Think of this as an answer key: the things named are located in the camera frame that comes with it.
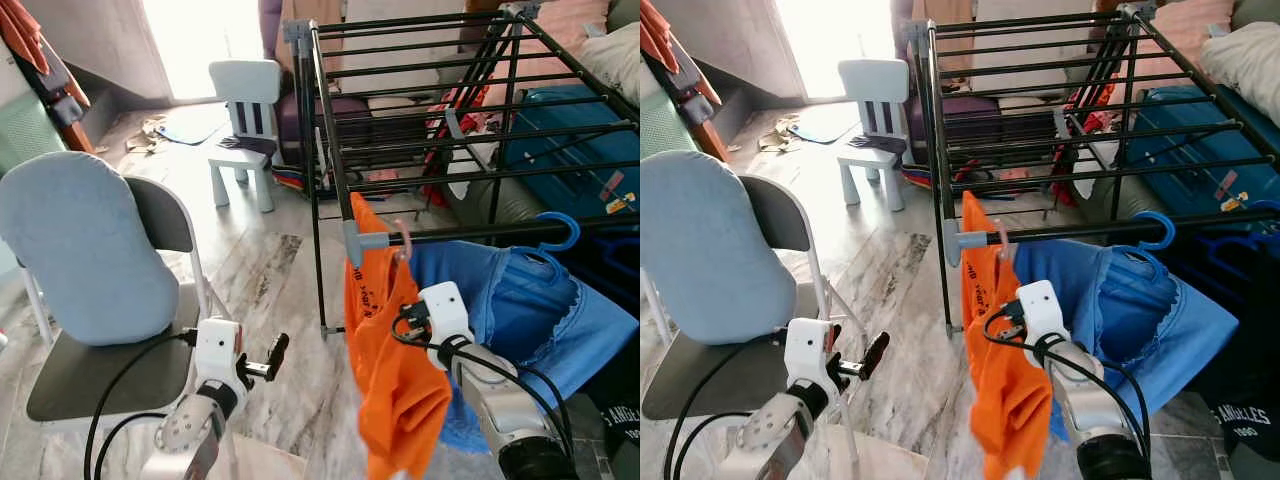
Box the orange shirt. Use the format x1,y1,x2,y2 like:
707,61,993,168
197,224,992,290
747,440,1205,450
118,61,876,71
344,192,454,480
960,190,1053,480

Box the blue plastic hanger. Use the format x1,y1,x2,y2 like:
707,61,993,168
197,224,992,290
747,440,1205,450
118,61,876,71
508,212,583,271
1128,210,1178,255

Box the black metal drying rack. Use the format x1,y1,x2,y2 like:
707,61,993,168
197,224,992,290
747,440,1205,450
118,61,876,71
283,3,641,339
905,3,1280,336

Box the blue denim shirt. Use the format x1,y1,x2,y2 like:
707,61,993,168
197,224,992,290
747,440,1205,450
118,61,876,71
1010,240,1241,441
408,240,641,453

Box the grey folding chair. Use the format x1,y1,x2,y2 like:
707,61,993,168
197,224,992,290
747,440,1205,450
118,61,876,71
0,150,236,441
640,150,851,433

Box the blue chair cushion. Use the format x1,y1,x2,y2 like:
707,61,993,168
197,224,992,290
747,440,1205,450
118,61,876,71
640,150,791,346
0,152,181,347

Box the rainbow striped bag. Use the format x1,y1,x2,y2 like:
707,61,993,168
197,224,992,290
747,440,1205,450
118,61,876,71
270,165,331,191
900,165,951,191

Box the blue floor mat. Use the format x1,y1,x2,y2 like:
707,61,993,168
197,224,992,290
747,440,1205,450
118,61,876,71
790,100,861,146
155,100,231,146

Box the purple sofa chair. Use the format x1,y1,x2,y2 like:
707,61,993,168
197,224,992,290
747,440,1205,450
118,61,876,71
258,0,371,171
890,0,1001,166

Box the black printed shirt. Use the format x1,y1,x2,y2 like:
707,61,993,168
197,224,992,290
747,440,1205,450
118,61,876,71
1165,225,1280,480
555,225,641,480

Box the blue suitcase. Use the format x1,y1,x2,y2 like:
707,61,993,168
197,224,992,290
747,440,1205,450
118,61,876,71
500,85,641,216
1120,85,1280,216

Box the white kids chair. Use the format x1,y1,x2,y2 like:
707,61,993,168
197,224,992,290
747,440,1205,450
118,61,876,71
207,60,284,214
836,58,911,213

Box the green plastic bin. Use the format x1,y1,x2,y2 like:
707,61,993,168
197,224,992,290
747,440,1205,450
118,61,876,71
640,65,701,161
0,95,66,176

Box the white pillow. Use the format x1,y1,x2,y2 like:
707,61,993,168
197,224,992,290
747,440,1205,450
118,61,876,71
578,20,641,106
1200,22,1280,126

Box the pink blanket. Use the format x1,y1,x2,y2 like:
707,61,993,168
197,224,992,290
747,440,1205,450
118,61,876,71
485,0,613,106
1140,0,1236,81

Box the orange hanging cloth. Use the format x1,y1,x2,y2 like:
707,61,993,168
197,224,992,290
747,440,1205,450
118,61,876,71
640,0,681,76
0,0,51,76

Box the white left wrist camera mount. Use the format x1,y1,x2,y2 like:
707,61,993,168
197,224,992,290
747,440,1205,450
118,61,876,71
783,318,836,393
194,318,247,393

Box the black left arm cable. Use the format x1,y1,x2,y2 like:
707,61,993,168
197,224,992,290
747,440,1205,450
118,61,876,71
662,330,791,480
83,330,201,480
95,410,171,480

